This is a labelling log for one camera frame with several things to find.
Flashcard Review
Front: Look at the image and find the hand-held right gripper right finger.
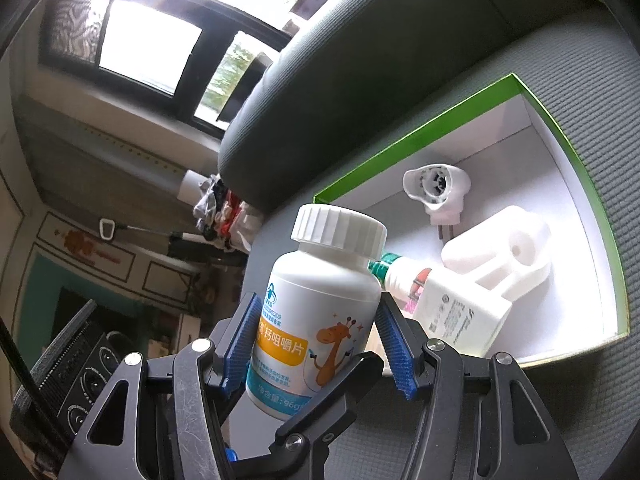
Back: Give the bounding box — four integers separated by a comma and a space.
375, 305, 583, 480

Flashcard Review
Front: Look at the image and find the pile of clothes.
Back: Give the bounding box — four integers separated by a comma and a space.
192, 172, 263, 253

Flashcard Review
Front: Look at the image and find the white plastic holder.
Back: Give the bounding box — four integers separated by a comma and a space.
441, 206, 552, 306

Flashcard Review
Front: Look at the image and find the green cardboard box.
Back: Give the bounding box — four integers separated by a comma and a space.
314, 73, 631, 368

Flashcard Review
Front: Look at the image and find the white power adapter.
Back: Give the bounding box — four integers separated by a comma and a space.
410, 267, 513, 358

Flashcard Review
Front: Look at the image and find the white bottle with giraffe label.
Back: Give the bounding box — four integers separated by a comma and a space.
245, 203, 388, 421

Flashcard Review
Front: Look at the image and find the white bottle with green label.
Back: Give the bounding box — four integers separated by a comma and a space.
370, 252, 428, 293

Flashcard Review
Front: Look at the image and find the black framed window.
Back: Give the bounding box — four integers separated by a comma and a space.
40, 0, 301, 136

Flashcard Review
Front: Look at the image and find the long black planter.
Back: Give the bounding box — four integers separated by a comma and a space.
216, 52, 273, 123

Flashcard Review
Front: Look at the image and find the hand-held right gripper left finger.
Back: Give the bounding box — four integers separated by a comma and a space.
59, 291, 266, 480

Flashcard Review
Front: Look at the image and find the white handled pole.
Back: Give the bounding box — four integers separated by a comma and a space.
98, 217, 173, 241

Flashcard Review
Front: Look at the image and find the white plug-in heater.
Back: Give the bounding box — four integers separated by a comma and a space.
402, 164, 472, 247

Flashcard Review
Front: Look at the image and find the grey sofa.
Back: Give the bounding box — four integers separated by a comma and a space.
217, 0, 640, 480

